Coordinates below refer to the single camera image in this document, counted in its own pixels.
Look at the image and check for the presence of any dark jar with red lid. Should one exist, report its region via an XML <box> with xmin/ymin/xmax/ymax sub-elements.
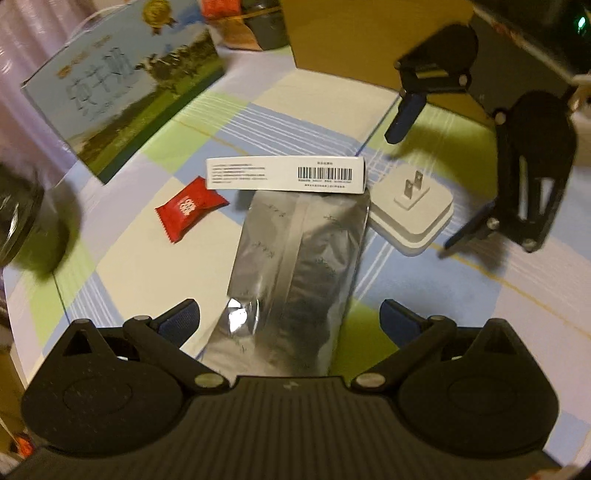
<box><xmin>0</xmin><ymin>159</ymin><xmax>47</xmax><ymax>269</ymax></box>
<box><xmin>242</xmin><ymin>0</ymin><xmax>291</xmax><ymax>51</ymax></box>

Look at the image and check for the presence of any desktop with checked cloth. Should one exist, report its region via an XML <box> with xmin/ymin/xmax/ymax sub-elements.
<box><xmin>0</xmin><ymin>46</ymin><xmax>591</xmax><ymax>467</ymax></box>

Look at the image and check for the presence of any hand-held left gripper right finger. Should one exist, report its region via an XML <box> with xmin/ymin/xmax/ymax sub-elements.
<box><xmin>351</xmin><ymin>298</ymin><xmax>533</xmax><ymax>393</ymax></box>

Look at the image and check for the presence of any white plug adapter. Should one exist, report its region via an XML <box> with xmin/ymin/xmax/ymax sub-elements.
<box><xmin>369</xmin><ymin>166</ymin><xmax>456</xmax><ymax>257</ymax></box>

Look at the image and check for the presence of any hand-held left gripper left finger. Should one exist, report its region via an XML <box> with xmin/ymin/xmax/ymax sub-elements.
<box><xmin>58</xmin><ymin>298</ymin><xmax>230</xmax><ymax>393</ymax></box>

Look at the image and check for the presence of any red candy packet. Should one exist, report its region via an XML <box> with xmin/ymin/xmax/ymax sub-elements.
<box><xmin>154</xmin><ymin>176</ymin><xmax>230</xmax><ymax>243</ymax></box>

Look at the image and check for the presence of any blue milk carton case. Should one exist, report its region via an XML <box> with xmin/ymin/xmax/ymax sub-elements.
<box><xmin>21</xmin><ymin>0</ymin><xmax>227</xmax><ymax>185</ymax></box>

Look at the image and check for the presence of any red package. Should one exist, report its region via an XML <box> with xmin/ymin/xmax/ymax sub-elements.
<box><xmin>201</xmin><ymin>0</ymin><xmax>243</xmax><ymax>19</ymax></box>

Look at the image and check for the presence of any white rectangular box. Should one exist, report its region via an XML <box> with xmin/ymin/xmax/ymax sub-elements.
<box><xmin>205</xmin><ymin>156</ymin><xmax>367</xmax><ymax>193</ymax></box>

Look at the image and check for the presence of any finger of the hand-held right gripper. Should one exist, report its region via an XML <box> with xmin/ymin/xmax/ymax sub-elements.
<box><xmin>385</xmin><ymin>23</ymin><xmax>480</xmax><ymax>144</ymax></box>
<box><xmin>443</xmin><ymin>91</ymin><xmax>578</xmax><ymax>253</ymax></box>

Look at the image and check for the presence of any silver foil pouch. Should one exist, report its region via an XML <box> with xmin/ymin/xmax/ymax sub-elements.
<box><xmin>198</xmin><ymin>189</ymin><xmax>373</xmax><ymax>385</ymax></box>

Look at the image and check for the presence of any cardboard box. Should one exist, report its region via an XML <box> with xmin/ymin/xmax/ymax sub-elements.
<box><xmin>279</xmin><ymin>0</ymin><xmax>499</xmax><ymax>126</ymax></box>

